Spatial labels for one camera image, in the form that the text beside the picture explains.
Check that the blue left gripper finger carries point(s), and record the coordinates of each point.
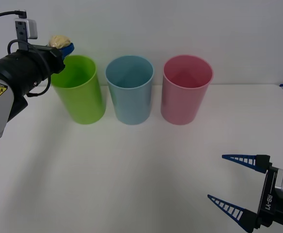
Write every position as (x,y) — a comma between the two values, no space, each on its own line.
(68,50)

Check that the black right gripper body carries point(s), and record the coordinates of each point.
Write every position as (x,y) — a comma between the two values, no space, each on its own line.
(265,194)

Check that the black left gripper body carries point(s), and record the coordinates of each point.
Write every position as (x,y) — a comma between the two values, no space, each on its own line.
(51,58)

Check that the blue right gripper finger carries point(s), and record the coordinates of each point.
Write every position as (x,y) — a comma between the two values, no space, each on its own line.
(261,162)
(248,218)

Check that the beige paper ball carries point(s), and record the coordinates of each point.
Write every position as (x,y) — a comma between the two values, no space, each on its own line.
(58,41)

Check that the silver and black left arm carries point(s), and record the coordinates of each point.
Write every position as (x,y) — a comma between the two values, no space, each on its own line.
(10,70)

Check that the green plastic bin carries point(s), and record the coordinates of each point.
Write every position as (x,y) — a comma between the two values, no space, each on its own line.
(83,102)

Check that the pale blue plastic bin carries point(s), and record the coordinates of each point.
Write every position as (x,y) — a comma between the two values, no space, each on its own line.
(131,102)

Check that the pink plastic bin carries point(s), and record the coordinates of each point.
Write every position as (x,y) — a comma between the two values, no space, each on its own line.
(182,102)

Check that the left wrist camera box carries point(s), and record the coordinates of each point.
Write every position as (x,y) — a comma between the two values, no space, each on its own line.
(32,29)

